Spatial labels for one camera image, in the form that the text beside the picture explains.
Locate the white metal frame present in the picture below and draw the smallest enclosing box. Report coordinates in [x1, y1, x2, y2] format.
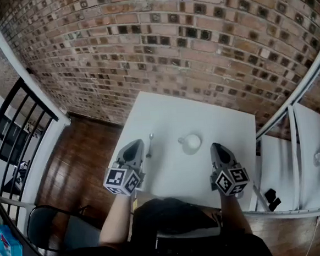
[229, 33, 320, 224]

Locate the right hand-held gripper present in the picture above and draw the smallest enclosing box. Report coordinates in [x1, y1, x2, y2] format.
[206, 140, 251, 198]

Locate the black office chair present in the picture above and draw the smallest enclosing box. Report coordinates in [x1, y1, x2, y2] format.
[24, 200, 104, 256]

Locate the person's right forearm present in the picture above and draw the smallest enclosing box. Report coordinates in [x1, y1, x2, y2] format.
[218, 190, 253, 238]

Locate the white cable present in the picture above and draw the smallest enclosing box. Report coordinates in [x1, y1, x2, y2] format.
[301, 215, 320, 256]

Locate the black metal railing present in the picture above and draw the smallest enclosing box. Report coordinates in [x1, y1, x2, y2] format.
[0, 74, 67, 221]

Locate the white side table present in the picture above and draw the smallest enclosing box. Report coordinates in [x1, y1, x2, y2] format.
[241, 101, 320, 215]

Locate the white cup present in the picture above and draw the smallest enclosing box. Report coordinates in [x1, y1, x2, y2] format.
[177, 133, 203, 156]

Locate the person's left forearm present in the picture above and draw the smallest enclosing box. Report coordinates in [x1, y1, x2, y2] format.
[95, 193, 137, 252]

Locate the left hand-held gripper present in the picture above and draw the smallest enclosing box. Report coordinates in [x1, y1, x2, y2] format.
[100, 138, 149, 198]

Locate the person's black clothing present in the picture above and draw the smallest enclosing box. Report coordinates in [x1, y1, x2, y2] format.
[60, 189, 275, 256]

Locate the blue box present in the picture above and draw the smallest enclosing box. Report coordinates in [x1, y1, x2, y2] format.
[0, 221, 24, 256]

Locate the black small device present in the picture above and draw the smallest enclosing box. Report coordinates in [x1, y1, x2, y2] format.
[263, 188, 282, 213]

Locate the silver metal spoon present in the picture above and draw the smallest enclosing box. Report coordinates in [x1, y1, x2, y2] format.
[144, 133, 156, 159]

